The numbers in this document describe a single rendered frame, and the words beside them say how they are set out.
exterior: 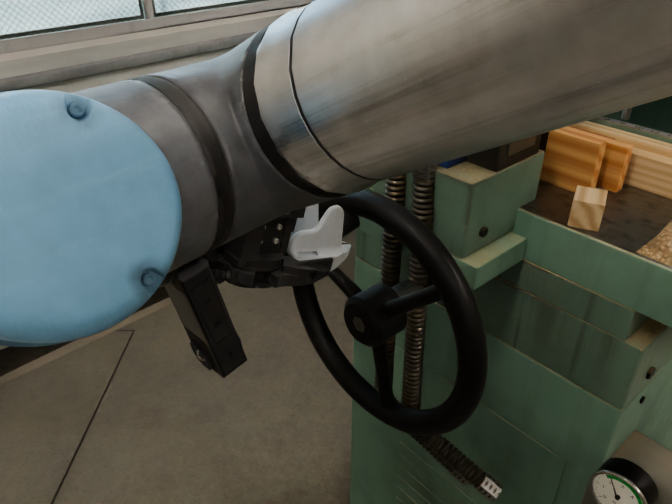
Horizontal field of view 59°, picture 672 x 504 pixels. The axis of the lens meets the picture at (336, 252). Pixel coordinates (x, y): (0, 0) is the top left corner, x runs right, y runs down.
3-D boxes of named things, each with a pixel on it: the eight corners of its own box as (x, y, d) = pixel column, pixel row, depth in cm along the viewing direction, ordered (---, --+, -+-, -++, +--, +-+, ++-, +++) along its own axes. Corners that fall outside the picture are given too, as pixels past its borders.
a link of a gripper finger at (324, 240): (384, 211, 53) (308, 209, 46) (366, 271, 55) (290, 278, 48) (360, 199, 55) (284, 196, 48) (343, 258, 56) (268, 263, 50)
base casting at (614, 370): (352, 254, 94) (353, 204, 90) (548, 160, 127) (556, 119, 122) (625, 414, 66) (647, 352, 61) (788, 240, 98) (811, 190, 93)
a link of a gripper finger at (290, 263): (344, 265, 50) (262, 271, 43) (340, 281, 50) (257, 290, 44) (309, 243, 53) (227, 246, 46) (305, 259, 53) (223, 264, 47)
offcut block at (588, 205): (571, 210, 67) (577, 184, 65) (601, 215, 66) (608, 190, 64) (566, 226, 64) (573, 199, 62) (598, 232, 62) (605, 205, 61)
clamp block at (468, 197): (368, 213, 72) (370, 144, 68) (439, 182, 80) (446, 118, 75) (464, 262, 63) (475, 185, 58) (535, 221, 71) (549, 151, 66)
